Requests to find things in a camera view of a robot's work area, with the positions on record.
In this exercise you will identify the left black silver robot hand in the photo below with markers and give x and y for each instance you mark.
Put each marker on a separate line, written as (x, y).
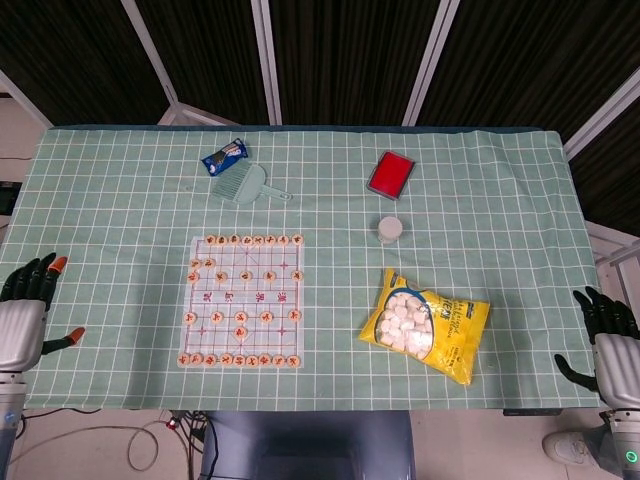
(20, 330)

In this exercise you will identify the white shoe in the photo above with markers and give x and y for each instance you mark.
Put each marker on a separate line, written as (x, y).
(565, 447)

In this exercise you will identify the yellow marshmallow bag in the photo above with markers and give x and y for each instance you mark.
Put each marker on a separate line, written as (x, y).
(440, 345)

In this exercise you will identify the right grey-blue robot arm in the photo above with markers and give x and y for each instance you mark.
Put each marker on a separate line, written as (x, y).
(625, 445)

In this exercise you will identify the small white round jar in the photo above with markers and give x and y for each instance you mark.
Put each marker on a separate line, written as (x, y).
(390, 229)

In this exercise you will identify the black box on floor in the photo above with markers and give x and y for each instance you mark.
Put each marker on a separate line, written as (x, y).
(9, 197)

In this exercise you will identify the white metal rack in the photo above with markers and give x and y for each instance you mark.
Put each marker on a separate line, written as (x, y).
(617, 252)

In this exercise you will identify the red ink pad box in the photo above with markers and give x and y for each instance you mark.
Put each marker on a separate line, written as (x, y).
(391, 174)

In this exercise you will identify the blue snack packet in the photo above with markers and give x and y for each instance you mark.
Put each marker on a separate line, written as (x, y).
(225, 157)

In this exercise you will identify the dark folding screen panel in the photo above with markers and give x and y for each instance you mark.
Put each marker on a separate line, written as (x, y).
(75, 50)
(525, 60)
(350, 50)
(210, 50)

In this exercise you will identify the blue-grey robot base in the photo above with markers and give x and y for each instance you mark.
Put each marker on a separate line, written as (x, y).
(310, 445)

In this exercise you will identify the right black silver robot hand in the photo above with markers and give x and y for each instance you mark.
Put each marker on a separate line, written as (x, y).
(620, 360)

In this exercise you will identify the clear plastic chessboard sheet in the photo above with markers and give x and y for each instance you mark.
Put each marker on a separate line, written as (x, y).
(220, 299)

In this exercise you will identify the green checked tablecloth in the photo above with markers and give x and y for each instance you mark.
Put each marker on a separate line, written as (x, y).
(125, 200)

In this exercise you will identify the small red plug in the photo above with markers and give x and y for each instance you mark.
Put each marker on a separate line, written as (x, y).
(173, 423)

